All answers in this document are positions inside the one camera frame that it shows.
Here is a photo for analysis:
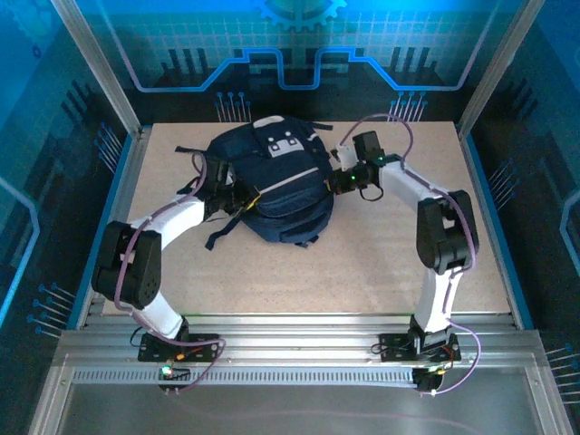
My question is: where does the navy blue backpack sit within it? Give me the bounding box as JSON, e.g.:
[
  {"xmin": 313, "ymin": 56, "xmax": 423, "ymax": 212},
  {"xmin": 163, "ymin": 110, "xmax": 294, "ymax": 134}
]
[{"xmin": 175, "ymin": 115, "xmax": 336, "ymax": 250}]

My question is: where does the black connector board with LED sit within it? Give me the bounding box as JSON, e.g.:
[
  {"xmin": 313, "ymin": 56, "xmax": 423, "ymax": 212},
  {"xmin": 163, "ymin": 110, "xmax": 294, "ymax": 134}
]
[
  {"xmin": 157, "ymin": 364, "xmax": 192, "ymax": 393},
  {"xmin": 412, "ymin": 365, "xmax": 450, "ymax": 395}
]

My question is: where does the grey metal tray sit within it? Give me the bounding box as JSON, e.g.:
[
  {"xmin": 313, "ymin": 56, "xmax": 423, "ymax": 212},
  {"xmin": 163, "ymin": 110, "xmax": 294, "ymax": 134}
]
[{"xmin": 26, "ymin": 362, "xmax": 575, "ymax": 435}]

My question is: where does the aluminium side rail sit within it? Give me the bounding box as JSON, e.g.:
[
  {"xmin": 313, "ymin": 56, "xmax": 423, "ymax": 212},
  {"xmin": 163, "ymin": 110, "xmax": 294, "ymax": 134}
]
[
  {"xmin": 456, "ymin": 126, "xmax": 522, "ymax": 330},
  {"xmin": 76, "ymin": 126, "xmax": 153, "ymax": 330}
]

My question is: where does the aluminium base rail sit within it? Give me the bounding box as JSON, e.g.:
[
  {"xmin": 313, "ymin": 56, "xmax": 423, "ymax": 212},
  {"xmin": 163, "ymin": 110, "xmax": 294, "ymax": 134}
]
[{"xmin": 53, "ymin": 312, "xmax": 545, "ymax": 371}]

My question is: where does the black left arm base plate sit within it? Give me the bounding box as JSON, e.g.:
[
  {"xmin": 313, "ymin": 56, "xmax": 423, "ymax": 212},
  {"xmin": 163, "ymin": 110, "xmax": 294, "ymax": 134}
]
[{"xmin": 138, "ymin": 333, "xmax": 221, "ymax": 363}]

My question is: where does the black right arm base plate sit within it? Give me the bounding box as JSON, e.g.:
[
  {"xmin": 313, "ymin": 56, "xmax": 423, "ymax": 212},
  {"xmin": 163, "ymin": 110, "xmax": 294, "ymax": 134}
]
[{"xmin": 379, "ymin": 333, "xmax": 462, "ymax": 363}]

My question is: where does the slotted grey cable duct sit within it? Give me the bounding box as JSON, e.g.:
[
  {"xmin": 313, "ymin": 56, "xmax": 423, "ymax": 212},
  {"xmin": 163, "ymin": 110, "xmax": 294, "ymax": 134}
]
[{"xmin": 72, "ymin": 367, "xmax": 418, "ymax": 387}]

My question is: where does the aluminium frame post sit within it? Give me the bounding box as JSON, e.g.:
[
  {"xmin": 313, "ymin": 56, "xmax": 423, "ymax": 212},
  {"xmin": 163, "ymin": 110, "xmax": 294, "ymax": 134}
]
[
  {"xmin": 456, "ymin": 0, "xmax": 547, "ymax": 140},
  {"xmin": 49, "ymin": 0, "xmax": 145, "ymax": 140}
]

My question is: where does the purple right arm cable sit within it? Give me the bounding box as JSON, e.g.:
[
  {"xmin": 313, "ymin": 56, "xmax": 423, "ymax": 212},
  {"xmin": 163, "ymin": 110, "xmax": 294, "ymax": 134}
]
[{"xmin": 342, "ymin": 113, "xmax": 481, "ymax": 398}]

